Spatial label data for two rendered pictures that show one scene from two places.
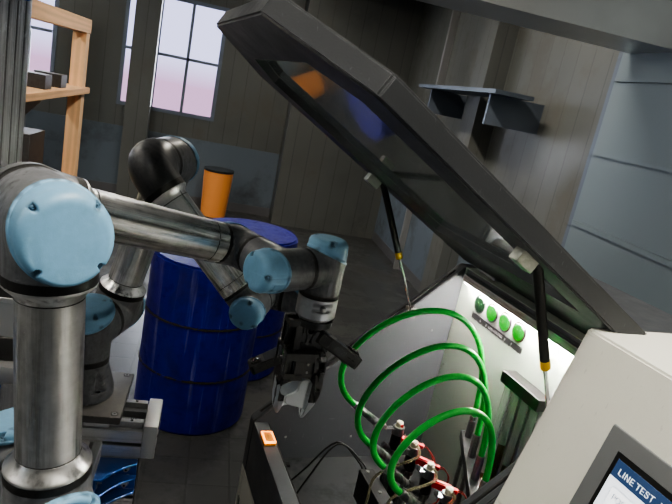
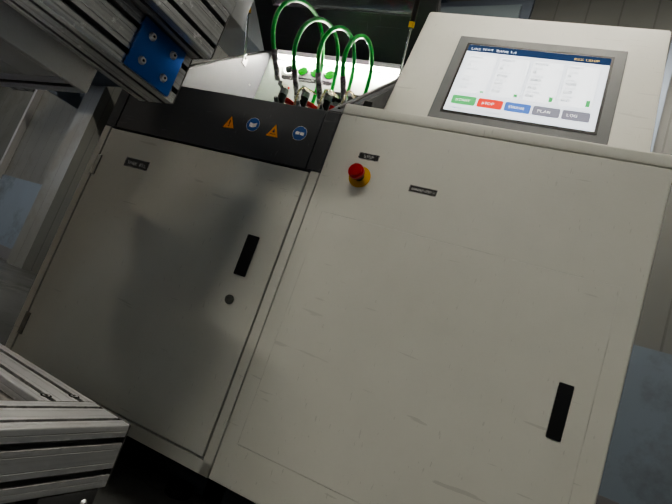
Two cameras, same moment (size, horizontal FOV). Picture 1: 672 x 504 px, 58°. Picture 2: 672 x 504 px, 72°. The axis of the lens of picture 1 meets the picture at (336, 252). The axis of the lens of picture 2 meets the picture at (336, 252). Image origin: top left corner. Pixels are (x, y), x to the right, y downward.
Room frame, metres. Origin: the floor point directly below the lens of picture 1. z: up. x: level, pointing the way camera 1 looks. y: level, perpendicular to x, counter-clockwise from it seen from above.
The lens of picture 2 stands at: (0.07, 0.60, 0.45)
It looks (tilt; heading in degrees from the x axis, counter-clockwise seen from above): 9 degrees up; 313
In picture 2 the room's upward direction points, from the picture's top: 19 degrees clockwise
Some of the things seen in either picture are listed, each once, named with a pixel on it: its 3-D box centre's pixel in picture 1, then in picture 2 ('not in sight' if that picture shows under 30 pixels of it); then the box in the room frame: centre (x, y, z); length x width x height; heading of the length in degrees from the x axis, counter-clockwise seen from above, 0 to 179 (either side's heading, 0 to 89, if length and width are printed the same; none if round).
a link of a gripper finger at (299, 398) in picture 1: (298, 399); not in sight; (1.04, 0.01, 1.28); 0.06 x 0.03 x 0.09; 112
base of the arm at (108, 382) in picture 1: (82, 371); not in sight; (1.31, 0.54, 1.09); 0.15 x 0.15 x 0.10
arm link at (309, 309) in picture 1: (316, 306); not in sight; (1.06, 0.01, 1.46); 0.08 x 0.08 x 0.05
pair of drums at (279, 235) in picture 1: (222, 311); not in sight; (3.39, 0.60, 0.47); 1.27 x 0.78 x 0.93; 6
